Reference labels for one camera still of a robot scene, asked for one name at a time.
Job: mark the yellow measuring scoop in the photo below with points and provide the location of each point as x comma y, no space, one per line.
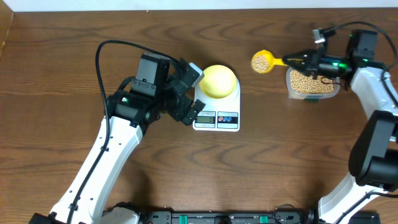
263,61

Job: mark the clear container of soybeans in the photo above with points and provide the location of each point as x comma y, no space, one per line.
301,87

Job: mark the white digital kitchen scale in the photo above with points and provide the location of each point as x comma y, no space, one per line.
222,114

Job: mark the pale yellow plastic bowl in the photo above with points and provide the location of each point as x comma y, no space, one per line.
219,81

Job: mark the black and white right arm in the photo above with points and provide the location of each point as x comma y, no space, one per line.
372,164

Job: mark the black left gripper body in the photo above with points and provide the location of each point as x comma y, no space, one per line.
175,106

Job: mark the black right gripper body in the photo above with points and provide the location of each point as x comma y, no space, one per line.
326,66

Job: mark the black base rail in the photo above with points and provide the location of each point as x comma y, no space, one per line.
284,216

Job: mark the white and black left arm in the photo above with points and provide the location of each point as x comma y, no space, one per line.
159,87

